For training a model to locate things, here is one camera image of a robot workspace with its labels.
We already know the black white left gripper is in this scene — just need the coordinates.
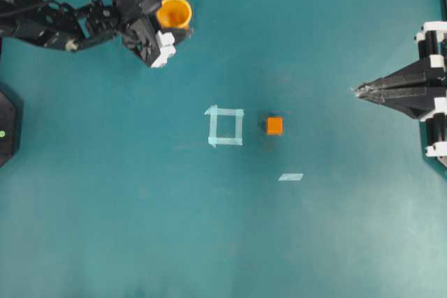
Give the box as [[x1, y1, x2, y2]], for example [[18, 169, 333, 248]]
[[113, 0, 193, 68]]

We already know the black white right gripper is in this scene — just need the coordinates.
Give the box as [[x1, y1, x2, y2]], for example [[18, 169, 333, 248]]
[[353, 21, 446, 157]]

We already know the orange plastic cup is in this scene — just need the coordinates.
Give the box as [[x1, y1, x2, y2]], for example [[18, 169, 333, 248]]
[[156, 0, 193, 29]]

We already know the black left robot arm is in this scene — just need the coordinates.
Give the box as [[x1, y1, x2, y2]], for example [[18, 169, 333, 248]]
[[1, 0, 193, 68]]

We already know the light blue tape square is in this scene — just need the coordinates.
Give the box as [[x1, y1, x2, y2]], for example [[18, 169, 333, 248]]
[[204, 105, 244, 148]]

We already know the orange cube block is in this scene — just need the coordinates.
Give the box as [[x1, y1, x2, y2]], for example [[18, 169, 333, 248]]
[[266, 117, 284, 135]]

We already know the light blue tape strip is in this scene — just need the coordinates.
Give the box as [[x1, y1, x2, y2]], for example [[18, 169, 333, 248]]
[[278, 173, 304, 181]]

